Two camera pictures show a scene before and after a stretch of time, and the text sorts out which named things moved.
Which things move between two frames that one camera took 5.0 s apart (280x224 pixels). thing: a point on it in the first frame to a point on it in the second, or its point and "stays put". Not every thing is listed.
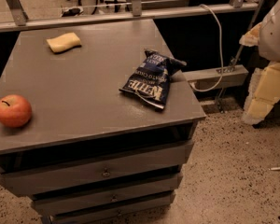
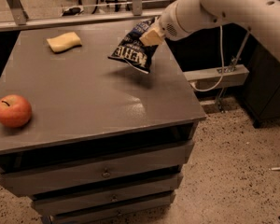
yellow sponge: (64, 42) stays put
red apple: (13, 110) stays put
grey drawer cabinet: (91, 153) stays put
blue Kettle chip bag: (148, 82) to (133, 50)
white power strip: (232, 77) stays put
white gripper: (275, 36) to (167, 24)
